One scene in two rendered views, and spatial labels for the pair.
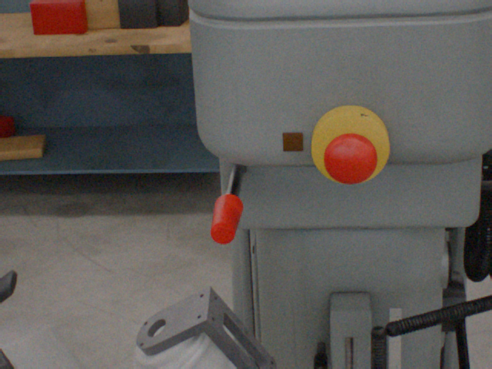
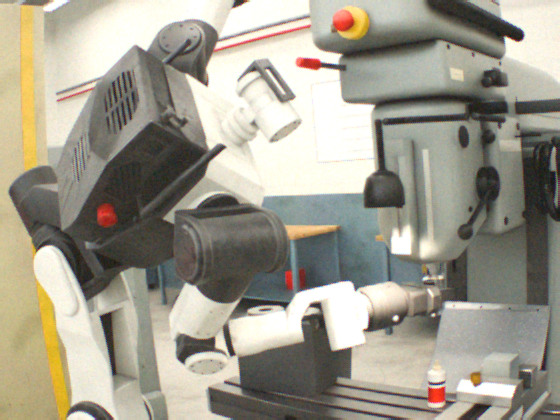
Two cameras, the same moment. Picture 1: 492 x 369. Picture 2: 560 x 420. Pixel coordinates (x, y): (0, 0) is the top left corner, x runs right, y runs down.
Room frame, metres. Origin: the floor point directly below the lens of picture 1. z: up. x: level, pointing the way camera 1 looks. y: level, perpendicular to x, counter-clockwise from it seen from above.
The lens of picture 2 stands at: (-0.27, -0.57, 1.52)
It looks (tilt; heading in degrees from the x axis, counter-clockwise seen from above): 4 degrees down; 35
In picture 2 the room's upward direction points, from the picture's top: 4 degrees counter-clockwise
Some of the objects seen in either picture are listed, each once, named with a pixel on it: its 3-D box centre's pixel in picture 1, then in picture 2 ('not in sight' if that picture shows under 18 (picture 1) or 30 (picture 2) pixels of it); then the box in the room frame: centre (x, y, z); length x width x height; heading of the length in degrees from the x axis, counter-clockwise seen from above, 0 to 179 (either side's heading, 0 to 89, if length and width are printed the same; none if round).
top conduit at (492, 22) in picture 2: not in sight; (482, 18); (0.94, -0.26, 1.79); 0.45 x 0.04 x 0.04; 173
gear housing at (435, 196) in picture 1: (348, 122); (428, 78); (0.97, -0.12, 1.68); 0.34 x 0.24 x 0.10; 173
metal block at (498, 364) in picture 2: not in sight; (501, 370); (0.91, -0.27, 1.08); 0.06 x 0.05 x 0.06; 81
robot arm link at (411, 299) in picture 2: not in sight; (400, 303); (0.85, -0.07, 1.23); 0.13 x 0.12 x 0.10; 62
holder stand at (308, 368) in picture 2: not in sight; (285, 348); (0.98, 0.31, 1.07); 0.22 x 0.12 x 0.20; 95
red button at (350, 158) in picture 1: (350, 156); (344, 20); (0.68, -0.08, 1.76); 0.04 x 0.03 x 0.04; 83
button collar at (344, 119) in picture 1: (350, 144); (352, 22); (0.70, -0.09, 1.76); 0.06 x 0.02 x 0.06; 83
